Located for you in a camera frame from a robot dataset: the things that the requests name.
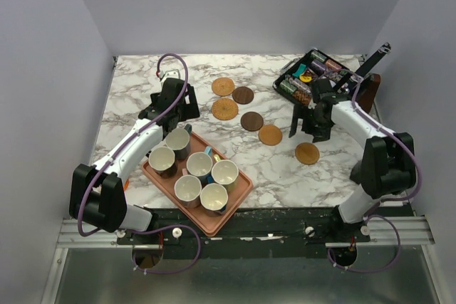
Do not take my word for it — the light wood coaster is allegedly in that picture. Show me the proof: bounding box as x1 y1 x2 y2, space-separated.
295 142 320 165
259 125 283 146

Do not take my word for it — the cream cup with teal handle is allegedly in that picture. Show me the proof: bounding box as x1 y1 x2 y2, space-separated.
165 124 192 160

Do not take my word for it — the cream cup dark brown body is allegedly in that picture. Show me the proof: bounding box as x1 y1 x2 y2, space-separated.
148 146 177 179

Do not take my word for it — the dark walnut wood coaster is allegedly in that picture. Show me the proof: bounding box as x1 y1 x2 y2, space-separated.
232 86 254 105

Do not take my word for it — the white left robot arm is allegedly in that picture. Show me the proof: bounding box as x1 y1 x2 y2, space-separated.
69 78 200 243

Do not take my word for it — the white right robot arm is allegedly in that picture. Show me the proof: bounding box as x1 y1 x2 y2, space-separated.
289 78 419 241

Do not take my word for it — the cream cup olive body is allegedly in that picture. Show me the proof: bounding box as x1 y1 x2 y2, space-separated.
211 154 239 192

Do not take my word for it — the black chip case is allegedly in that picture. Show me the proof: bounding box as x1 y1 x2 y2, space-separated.
272 42 393 107

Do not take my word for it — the brown leather pouch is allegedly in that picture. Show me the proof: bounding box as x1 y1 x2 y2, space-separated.
356 73 381 113

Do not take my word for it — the black phone stand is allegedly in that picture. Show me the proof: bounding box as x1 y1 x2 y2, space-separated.
350 160 366 184

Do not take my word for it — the pink plastic tray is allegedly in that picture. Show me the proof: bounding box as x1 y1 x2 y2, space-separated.
142 132 253 237

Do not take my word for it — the cream cup blue handle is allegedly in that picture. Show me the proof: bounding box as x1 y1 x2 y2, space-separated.
186 146 214 183

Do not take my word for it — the cream cup navy handle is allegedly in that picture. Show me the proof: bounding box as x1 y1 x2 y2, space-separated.
199 183 229 216

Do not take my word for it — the aluminium mounting rail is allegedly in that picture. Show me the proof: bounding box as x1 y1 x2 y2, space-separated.
56 216 435 248

